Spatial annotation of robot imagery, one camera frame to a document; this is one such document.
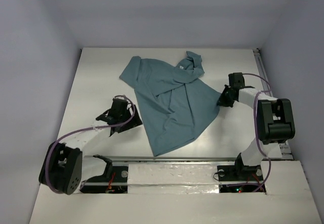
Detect teal t-shirt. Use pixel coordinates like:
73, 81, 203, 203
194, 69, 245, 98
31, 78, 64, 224
119, 51, 221, 157

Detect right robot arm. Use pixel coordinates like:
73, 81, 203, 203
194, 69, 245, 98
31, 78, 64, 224
217, 72, 296, 181

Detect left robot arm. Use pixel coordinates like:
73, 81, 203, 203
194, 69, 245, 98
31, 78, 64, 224
38, 95, 143, 195

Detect white foil-taped centre block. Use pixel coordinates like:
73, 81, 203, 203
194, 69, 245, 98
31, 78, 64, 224
127, 163, 219, 195

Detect aluminium front rail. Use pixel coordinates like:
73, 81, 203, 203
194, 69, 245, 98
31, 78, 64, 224
83, 154, 297, 163

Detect aluminium rail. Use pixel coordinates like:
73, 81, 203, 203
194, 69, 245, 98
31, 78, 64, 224
83, 154, 297, 163
253, 49, 294, 161

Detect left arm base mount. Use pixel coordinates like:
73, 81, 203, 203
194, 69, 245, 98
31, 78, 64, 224
79, 165, 129, 194

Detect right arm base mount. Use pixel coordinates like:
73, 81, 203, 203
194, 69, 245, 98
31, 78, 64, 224
213, 165, 266, 194

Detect aluminium right side rail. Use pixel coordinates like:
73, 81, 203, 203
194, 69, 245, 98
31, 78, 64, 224
253, 49, 294, 161

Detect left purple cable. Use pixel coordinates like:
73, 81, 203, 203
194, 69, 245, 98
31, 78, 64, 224
45, 95, 137, 194

